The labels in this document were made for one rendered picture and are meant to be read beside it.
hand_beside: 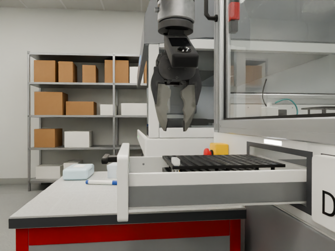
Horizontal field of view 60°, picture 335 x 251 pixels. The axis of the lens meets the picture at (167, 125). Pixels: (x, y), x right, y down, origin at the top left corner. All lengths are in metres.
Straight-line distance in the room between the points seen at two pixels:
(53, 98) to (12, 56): 1.12
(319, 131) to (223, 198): 0.20
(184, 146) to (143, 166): 0.72
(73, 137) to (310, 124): 4.06
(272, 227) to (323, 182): 0.24
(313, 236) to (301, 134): 0.18
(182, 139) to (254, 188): 0.93
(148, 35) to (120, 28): 3.57
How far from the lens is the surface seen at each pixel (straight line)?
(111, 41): 5.00
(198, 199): 0.52
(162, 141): 1.43
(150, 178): 0.50
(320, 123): 0.55
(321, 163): 0.52
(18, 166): 5.23
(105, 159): 0.59
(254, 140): 0.78
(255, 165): 0.59
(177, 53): 0.50
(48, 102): 4.57
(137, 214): 0.75
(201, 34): 1.52
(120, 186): 0.48
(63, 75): 4.50
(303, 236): 0.62
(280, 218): 0.69
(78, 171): 1.17
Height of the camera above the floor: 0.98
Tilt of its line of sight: 1 degrees down
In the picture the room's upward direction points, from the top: straight up
